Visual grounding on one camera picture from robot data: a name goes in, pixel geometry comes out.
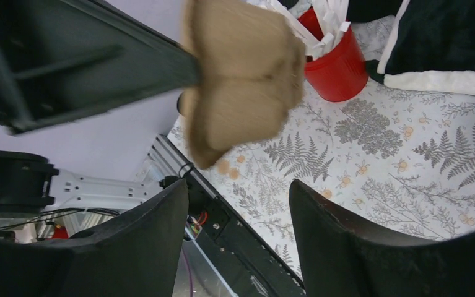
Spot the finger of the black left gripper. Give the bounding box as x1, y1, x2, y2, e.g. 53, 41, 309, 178
0, 1, 200, 134

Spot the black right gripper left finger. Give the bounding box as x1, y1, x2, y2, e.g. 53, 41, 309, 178
0, 179, 188, 296

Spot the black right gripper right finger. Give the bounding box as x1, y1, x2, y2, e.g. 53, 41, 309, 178
289, 180, 475, 296

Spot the brown pulp cup carrier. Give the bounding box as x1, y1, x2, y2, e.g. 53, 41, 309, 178
180, 1, 306, 169

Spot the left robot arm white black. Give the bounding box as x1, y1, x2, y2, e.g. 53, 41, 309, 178
0, 1, 199, 223

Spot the floral patterned table mat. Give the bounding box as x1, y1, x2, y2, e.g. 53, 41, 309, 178
167, 16, 475, 283

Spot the red cup holder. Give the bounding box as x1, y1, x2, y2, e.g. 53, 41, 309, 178
305, 27, 368, 103

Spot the black white checkered blanket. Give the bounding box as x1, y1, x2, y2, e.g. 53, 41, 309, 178
347, 0, 475, 96

